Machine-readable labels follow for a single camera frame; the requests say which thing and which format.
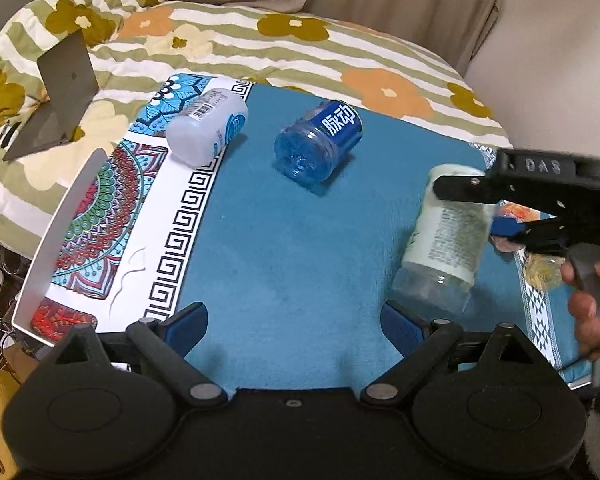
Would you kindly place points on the grey laptop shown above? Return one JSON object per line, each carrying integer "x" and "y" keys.
{"x": 69, "y": 79}

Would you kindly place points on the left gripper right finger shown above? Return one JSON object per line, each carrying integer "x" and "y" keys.
{"x": 423, "y": 346}

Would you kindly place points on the white blue-logo plastic cup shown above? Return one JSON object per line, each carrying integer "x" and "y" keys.
{"x": 202, "y": 131}

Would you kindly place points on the blue patterned table cloth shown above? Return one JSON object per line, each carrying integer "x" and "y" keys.
{"x": 293, "y": 279}

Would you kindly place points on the blue label plastic cup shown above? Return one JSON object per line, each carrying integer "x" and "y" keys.
{"x": 315, "y": 145}

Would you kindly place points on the person's right hand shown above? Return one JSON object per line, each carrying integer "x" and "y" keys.
{"x": 583, "y": 307}

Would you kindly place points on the white label plastic cup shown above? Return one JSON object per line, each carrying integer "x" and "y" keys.
{"x": 443, "y": 254}

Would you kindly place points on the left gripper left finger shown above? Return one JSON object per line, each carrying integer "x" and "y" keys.
{"x": 163, "y": 347}

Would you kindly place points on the floral striped duvet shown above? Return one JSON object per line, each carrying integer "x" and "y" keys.
{"x": 136, "y": 45}

